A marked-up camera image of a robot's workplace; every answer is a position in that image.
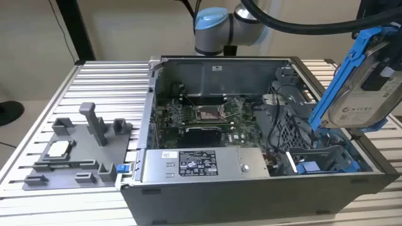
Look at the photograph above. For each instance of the black frame post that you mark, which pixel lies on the black frame post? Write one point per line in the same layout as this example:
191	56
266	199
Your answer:
75	30

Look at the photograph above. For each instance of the green RAM stick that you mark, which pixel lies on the green RAM stick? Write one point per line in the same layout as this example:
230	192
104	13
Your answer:
64	165

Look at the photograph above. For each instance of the blue bay rail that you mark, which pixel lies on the blue bay rail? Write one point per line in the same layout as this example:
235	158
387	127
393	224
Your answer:
350	157

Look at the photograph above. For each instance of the thin locking lever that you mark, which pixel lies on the thin locking lever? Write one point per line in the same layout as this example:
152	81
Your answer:
190	100

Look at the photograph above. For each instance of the grey parts rack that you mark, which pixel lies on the grey parts rack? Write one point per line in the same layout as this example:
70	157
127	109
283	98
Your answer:
82	150

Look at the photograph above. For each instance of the black graphics card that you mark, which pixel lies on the black graphics card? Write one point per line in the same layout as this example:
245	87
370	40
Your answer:
200	137

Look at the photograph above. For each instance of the white case sticker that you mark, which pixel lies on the white case sticker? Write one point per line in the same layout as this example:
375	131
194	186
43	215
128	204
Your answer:
217	68

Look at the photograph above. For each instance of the green motherboard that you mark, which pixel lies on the green motherboard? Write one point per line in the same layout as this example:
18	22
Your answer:
245	127

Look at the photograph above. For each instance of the blue case latch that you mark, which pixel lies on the blue case latch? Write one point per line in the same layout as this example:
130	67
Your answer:
122	168

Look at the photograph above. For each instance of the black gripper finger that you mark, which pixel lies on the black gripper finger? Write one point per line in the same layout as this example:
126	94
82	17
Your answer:
373	80

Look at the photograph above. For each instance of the blue bay bracket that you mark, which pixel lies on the blue bay bracket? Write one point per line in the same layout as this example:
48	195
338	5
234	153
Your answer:
307	167

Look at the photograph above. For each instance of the silver power supply unit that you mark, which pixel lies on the silver power supply unit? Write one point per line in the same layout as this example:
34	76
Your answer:
251	157

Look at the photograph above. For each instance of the hard disk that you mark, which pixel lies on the hard disk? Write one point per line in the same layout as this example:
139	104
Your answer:
351	103

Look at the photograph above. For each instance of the black round stand base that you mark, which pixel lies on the black round stand base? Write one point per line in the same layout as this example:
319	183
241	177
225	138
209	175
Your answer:
10	113

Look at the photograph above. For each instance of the grey metal drive cage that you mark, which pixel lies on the grey metal drive cage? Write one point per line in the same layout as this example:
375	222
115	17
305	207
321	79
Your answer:
291	99

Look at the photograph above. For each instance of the CPU socket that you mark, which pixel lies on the CPU socket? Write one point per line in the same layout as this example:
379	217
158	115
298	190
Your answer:
209	115

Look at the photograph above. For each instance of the open black PC case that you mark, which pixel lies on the open black PC case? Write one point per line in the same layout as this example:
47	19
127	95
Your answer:
219	200

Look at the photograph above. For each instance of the silver CPU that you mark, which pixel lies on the silver CPU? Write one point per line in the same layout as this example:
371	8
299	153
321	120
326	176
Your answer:
58	150

